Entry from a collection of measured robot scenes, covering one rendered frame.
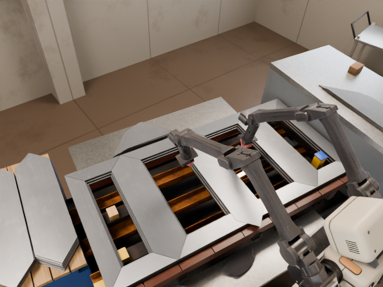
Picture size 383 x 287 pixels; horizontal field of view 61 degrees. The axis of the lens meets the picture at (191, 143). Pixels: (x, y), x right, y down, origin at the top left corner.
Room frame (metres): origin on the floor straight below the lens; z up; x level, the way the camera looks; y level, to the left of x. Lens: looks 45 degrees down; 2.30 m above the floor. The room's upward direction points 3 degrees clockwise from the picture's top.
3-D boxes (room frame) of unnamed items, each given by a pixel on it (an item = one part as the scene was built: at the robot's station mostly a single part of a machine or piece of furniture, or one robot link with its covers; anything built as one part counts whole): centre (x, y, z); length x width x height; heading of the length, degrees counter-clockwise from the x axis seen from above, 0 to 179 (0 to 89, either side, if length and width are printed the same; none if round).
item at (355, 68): (2.05, -1.15, 1.07); 0.10 x 0.06 x 0.05; 133
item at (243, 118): (1.36, -0.31, 1.14); 0.12 x 0.09 x 0.12; 38
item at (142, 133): (1.56, 0.35, 0.77); 0.45 x 0.20 x 0.04; 122
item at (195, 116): (1.64, 0.23, 0.74); 1.20 x 0.26 x 0.03; 122
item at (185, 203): (1.20, -0.16, 0.70); 1.66 x 0.08 x 0.05; 122
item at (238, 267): (0.74, -0.29, 0.70); 0.20 x 0.10 x 0.03; 133
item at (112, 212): (0.93, 0.40, 0.79); 0.06 x 0.05 x 0.04; 32
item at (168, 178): (1.38, -0.05, 0.70); 1.66 x 0.08 x 0.05; 122
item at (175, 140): (1.13, 0.06, 1.19); 0.12 x 0.09 x 0.12; 39
